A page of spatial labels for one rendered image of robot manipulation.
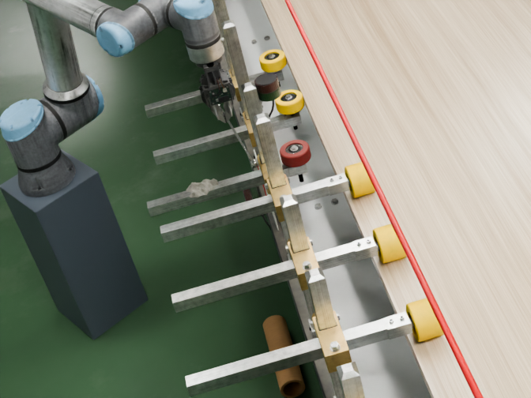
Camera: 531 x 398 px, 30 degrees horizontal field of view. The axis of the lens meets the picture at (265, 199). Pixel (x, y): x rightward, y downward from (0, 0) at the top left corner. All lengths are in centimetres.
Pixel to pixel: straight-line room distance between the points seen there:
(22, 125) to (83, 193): 32
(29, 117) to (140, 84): 181
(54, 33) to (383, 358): 141
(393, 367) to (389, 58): 97
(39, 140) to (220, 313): 89
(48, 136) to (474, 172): 142
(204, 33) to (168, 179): 184
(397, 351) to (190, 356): 116
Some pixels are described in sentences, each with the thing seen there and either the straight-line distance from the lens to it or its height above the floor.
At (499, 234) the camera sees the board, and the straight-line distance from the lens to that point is 226.
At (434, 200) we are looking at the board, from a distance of 237.
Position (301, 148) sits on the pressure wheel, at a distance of 261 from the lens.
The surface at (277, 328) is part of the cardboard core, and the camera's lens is 330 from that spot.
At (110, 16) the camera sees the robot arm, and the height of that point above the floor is 135.
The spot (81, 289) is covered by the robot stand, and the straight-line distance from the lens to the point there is 347.
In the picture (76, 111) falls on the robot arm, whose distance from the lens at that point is 327.
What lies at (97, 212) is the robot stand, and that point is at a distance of 337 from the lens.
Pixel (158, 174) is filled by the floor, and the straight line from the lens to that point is 427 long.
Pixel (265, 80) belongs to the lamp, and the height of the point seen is 111.
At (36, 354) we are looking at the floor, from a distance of 367.
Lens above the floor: 241
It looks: 37 degrees down
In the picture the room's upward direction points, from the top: 15 degrees counter-clockwise
